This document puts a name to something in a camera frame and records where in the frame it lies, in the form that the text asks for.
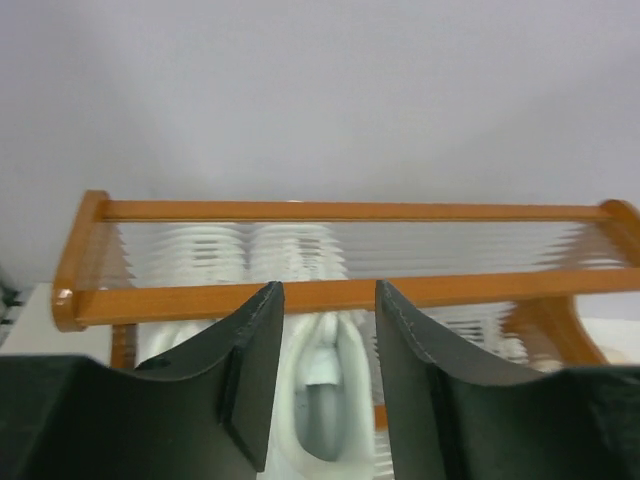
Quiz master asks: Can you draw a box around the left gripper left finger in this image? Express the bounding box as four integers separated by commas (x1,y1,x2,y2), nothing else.
1,282,284,479

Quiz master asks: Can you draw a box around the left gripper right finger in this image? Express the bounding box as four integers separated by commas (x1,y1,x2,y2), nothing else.
375,281,639,479

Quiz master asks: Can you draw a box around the white sneaker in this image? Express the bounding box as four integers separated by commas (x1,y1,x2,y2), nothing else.
249,223,375,479
129,224,245,363

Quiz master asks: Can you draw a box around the wooden two-tier shoe rack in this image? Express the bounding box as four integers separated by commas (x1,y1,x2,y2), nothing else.
52,189,640,480

